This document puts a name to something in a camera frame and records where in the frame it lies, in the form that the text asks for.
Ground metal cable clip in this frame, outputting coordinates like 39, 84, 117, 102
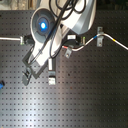
97, 27, 104, 47

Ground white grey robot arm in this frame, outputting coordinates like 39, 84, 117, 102
22, 0, 96, 86

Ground white cable with green connector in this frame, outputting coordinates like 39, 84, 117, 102
0, 35, 34, 47

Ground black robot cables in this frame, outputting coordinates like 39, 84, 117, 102
31, 0, 88, 58

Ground black camera module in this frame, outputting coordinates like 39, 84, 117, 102
67, 34, 81, 46

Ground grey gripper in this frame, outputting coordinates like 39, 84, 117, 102
22, 48, 56, 85

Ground black perforated breadboard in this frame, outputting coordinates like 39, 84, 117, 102
0, 10, 128, 128

